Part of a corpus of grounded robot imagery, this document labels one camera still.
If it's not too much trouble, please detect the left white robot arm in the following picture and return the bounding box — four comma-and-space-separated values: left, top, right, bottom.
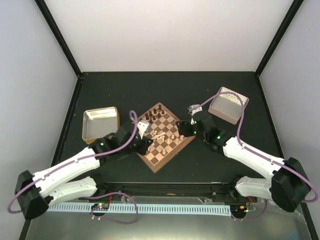
14, 120, 153, 220

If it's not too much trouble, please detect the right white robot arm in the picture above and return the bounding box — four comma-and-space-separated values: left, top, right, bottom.
176, 110, 312, 213

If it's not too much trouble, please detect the wooden chess board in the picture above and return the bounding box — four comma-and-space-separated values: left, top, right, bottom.
139, 102, 194, 173

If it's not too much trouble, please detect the left circuit board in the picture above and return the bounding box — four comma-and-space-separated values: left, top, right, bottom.
91, 203, 110, 211

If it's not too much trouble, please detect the circuit board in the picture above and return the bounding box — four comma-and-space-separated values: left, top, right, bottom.
230, 205, 256, 213
91, 203, 110, 211

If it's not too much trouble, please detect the right circuit board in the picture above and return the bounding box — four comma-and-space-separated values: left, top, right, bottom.
230, 205, 256, 213

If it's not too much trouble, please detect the pink patterned metal tin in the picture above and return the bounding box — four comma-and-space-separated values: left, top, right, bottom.
208, 87, 249, 125

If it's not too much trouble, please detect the silver metal tray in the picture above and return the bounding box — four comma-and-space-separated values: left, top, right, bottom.
82, 106, 120, 144

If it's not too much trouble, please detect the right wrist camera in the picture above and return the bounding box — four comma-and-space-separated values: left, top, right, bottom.
188, 104, 203, 125

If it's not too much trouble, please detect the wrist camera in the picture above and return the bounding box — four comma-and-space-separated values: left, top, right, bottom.
137, 120, 151, 139
188, 104, 203, 125

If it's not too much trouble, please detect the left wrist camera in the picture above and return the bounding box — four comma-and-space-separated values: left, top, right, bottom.
137, 120, 151, 139

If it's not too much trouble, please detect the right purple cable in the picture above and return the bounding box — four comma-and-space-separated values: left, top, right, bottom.
199, 92, 316, 203

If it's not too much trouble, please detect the purple cable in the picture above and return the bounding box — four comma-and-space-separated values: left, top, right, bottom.
6, 110, 140, 214
199, 92, 316, 203

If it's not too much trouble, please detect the black mounting rail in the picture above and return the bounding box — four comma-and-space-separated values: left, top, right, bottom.
77, 182, 258, 201

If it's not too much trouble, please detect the light blue slotted cable duct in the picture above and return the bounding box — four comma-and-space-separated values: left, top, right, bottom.
48, 202, 232, 217

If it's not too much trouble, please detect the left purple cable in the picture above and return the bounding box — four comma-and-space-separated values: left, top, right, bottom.
6, 110, 140, 214

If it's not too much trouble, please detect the black frame post right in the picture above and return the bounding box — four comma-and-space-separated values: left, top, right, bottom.
255, 0, 304, 77

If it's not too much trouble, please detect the black frame post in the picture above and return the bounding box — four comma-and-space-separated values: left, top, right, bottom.
255, 0, 304, 77
34, 0, 82, 78

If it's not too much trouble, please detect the black frame post left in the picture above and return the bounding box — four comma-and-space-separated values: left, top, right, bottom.
34, 0, 82, 78

